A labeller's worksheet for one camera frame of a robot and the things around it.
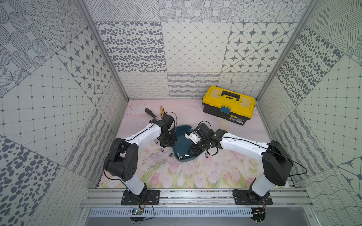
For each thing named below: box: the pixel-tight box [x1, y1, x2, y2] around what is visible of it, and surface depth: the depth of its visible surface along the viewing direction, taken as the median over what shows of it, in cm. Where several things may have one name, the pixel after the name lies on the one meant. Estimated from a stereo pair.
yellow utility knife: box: [159, 105, 166, 118], surface depth 113 cm
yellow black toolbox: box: [202, 86, 256, 126], surface depth 100 cm
